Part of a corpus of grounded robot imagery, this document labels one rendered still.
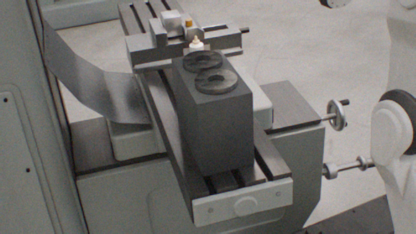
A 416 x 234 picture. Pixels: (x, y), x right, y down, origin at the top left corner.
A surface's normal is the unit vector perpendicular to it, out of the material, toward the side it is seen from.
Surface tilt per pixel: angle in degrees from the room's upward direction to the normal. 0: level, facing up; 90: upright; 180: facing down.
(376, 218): 0
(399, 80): 90
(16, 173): 89
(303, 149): 90
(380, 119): 90
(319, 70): 0
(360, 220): 0
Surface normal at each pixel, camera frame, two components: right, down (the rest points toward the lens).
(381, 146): -0.90, 0.29
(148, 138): 0.27, 0.51
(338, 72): -0.07, -0.84
